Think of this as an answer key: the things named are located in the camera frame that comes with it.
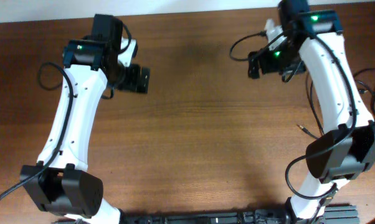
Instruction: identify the black thick cable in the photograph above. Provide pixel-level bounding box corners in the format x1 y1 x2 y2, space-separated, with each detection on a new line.
352 67 375 125

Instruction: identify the black USB cable thin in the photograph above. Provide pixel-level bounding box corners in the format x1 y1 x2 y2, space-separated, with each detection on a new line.
305 72 324 136

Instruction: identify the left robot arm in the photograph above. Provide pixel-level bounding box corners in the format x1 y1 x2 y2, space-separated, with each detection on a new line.
20 14 150 223

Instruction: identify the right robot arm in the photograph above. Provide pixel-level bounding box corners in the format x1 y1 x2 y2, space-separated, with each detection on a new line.
247 1 375 223

